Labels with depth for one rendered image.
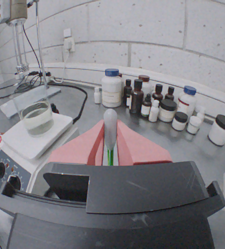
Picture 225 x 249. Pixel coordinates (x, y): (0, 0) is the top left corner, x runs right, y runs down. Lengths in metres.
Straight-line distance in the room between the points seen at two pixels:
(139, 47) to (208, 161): 0.47
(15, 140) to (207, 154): 0.44
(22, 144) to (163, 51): 0.53
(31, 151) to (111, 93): 0.31
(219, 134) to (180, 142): 0.13
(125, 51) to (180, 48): 0.23
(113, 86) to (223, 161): 0.40
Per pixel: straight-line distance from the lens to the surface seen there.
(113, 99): 0.44
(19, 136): 0.27
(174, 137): 0.38
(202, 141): 0.41
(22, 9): 0.66
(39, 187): 0.23
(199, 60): 0.53
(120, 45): 0.60
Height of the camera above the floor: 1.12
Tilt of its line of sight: 37 degrees down
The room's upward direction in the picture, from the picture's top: straight up
